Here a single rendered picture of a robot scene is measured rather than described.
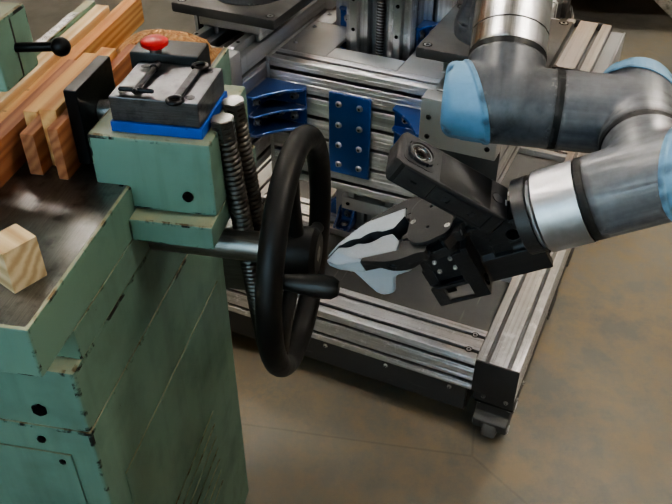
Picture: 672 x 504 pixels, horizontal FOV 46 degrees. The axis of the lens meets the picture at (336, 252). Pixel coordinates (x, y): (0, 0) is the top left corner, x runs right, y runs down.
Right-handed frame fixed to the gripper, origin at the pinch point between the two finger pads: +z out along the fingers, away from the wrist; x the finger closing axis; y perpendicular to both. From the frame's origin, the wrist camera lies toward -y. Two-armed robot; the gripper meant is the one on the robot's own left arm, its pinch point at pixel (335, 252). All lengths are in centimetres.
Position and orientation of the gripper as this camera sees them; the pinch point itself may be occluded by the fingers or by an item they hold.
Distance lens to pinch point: 79.3
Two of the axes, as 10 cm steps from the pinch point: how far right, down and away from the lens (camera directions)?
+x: 2.0, -6.6, 7.2
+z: -8.5, 2.5, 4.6
